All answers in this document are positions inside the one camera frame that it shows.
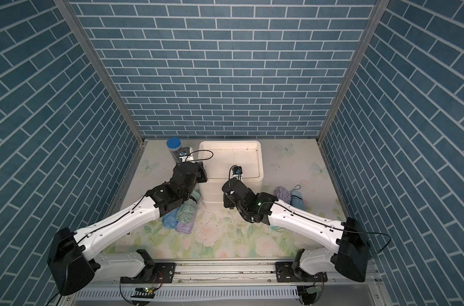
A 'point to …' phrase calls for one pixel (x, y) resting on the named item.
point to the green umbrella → (185, 212)
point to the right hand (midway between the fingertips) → (228, 191)
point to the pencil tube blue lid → (173, 144)
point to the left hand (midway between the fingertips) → (208, 165)
